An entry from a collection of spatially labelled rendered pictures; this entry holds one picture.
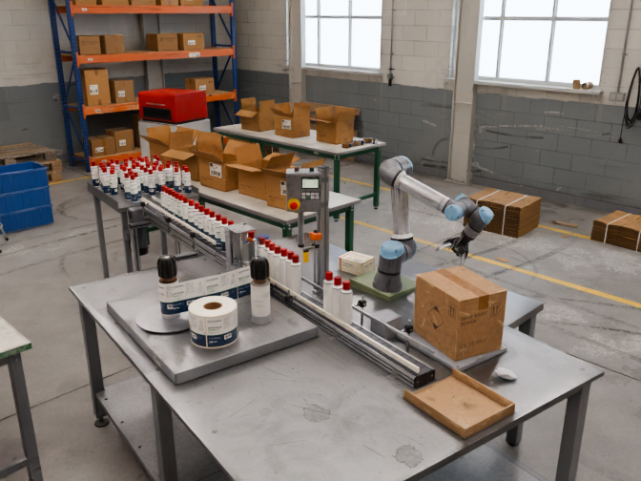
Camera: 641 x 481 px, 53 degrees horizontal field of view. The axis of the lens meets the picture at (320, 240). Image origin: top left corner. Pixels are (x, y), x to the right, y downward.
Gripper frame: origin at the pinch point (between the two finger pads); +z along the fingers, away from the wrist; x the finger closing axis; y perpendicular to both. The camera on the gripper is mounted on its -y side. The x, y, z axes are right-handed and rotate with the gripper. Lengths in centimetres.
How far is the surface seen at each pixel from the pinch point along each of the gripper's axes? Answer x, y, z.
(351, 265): -38, 1, 38
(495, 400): 34, 94, -20
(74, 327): -176, 4, 229
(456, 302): 4, 70, -29
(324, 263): -49, 34, 22
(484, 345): 26, 64, -15
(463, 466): 57, 68, 45
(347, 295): -32, 66, 3
